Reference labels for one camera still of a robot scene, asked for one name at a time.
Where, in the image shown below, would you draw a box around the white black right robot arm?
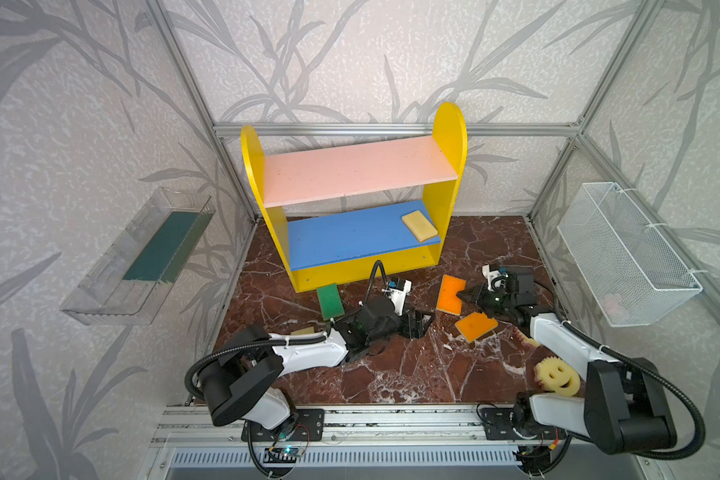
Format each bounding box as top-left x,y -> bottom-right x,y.
456,267 -> 707,461

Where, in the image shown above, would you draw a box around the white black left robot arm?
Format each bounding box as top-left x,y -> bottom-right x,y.
184,296 -> 435,430

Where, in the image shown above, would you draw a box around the yellow pink blue wooden shelf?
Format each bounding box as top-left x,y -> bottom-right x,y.
240,101 -> 469,294

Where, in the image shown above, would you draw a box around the yellow smiley face sponge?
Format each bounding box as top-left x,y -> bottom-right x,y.
534,357 -> 581,397

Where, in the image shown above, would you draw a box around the pink item in basket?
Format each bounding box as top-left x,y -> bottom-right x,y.
602,294 -> 630,323

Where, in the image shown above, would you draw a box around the green scouring pad in bin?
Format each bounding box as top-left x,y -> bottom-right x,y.
123,211 -> 213,283

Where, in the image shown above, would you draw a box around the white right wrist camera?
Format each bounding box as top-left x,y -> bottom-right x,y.
481,264 -> 507,291

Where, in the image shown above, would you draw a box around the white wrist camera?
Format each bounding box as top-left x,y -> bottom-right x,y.
384,277 -> 412,316
481,264 -> 507,291

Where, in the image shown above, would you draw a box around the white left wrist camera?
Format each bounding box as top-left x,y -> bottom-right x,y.
384,277 -> 412,316

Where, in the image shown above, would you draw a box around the white wire mesh basket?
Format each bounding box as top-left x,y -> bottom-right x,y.
558,182 -> 703,328

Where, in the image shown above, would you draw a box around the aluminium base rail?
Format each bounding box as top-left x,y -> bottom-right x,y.
149,403 -> 655,469

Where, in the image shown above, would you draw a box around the clear plastic wall bin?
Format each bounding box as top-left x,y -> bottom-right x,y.
61,187 -> 216,326

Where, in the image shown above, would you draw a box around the aluminium frame profiles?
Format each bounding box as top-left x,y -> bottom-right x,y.
143,0 -> 720,409

